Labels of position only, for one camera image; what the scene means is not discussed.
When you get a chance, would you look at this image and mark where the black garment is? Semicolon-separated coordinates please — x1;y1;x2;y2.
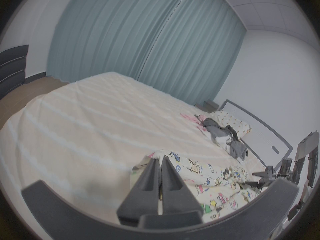
224;125;241;142

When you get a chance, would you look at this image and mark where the bed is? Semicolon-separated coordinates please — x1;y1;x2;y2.
0;71;293;227

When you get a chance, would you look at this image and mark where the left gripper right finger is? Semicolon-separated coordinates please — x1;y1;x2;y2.
160;156;204;216

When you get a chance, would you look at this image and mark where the dark chest of drawers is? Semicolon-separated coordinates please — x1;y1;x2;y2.
0;45;29;101

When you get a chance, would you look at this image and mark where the white printed pyjama top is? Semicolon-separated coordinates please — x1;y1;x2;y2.
130;148;263;222

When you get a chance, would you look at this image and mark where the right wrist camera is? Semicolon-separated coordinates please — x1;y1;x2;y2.
280;158;293;177

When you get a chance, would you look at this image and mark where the white printed pillow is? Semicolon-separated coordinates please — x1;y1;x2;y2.
211;110;252;140

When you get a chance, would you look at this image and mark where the dark grey garment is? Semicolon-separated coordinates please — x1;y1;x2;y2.
202;118;227;132

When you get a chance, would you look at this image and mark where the pink garment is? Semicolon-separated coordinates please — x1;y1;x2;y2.
179;113;208;132

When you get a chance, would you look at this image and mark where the grey and white garment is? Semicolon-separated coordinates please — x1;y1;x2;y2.
207;126;248;164

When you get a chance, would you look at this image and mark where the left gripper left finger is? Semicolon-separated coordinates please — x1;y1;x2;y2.
117;157;160;227

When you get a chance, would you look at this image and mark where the grey bedside table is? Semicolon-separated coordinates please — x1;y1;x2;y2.
194;99;220;113

